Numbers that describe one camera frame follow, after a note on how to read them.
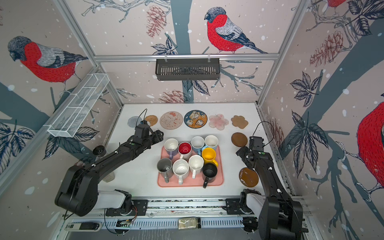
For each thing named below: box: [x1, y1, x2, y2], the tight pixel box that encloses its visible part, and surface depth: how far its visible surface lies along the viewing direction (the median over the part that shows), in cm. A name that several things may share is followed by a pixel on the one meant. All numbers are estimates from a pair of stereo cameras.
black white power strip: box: [64, 222, 102, 232], surface depth 67 cm
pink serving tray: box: [157, 145, 224, 187], surface depth 83 cm
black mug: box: [202, 162, 218, 189], surface depth 79 cm
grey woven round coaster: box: [127, 116, 142, 128], surface depth 113 cm
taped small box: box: [178, 217, 202, 230], surface depth 67 cm
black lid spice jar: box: [92, 145, 107, 157], surface depth 84 cm
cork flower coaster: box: [231, 115, 249, 129], surface depth 112 cm
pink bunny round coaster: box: [159, 111, 184, 130], surface depth 113 cm
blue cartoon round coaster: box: [184, 109, 208, 129], surface depth 113 cm
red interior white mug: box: [178, 142, 192, 159], surface depth 89 cm
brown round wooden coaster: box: [231, 132, 248, 147], surface depth 102 cm
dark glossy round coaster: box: [239, 167, 259, 188], surface depth 83 cm
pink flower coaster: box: [208, 114, 229, 131], surface depth 112 cm
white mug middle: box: [188, 154, 205, 179], surface depth 81 cm
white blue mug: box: [204, 135, 219, 150], surface depth 90 cm
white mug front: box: [172, 159, 190, 185], surface depth 81 cm
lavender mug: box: [164, 138, 179, 160], surface depth 91 cm
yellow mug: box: [201, 147, 219, 167], surface depth 86 cm
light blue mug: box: [191, 136, 205, 156], surface depth 90 cm
